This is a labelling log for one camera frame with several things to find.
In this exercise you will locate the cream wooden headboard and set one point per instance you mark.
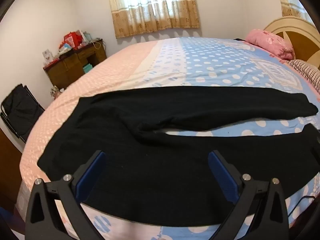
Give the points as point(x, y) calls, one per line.
point(302, 42)

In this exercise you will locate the bed with polka-dot sheet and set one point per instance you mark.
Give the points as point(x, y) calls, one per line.
point(212, 65)

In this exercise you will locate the brown wooden desk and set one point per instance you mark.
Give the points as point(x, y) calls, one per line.
point(65, 67)

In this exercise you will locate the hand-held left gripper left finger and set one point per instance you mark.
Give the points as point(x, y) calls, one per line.
point(91, 172)

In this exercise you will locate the red gift bags pile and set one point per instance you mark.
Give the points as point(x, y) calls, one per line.
point(72, 40)

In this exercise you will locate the white heart card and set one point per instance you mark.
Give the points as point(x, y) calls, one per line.
point(48, 57)

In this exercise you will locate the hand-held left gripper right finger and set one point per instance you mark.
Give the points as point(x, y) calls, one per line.
point(221, 173)

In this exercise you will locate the black pants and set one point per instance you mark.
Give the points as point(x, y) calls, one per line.
point(150, 170)

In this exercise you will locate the black folding chair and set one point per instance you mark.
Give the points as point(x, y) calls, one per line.
point(22, 110)

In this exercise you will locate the striped pillow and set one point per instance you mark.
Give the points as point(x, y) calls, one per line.
point(307, 72)

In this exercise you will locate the brown wooden door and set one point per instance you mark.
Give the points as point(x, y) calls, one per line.
point(10, 170)

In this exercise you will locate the pink floral quilt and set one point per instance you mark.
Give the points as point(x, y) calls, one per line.
point(270, 42)

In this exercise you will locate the teal box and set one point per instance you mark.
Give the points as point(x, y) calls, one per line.
point(87, 68)

